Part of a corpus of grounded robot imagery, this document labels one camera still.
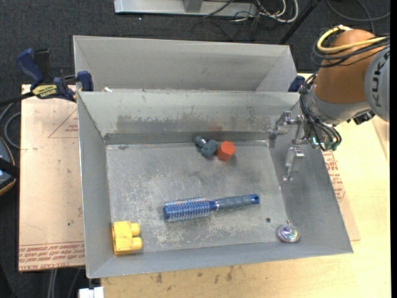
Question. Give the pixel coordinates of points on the grey metal bin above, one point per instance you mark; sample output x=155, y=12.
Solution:
x=186, y=178

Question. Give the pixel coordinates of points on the brown cardboard board red print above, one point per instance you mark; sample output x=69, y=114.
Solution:
x=49, y=178

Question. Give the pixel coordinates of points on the blue hairbrush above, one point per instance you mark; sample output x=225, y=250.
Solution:
x=198, y=208

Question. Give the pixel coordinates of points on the yellow toy block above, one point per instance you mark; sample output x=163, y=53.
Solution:
x=125, y=238

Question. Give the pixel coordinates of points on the red-orange hexagonal block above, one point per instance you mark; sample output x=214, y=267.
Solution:
x=225, y=151

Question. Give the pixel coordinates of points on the grey-blue toy dumbbell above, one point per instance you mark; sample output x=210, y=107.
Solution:
x=207, y=147

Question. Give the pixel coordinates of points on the shiny metal spinning top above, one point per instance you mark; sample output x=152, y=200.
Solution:
x=288, y=234

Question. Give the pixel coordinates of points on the black cylinder on white bracket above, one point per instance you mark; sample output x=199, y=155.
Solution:
x=362, y=118

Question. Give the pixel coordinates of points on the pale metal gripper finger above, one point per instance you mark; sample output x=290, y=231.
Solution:
x=293, y=160
x=283, y=124

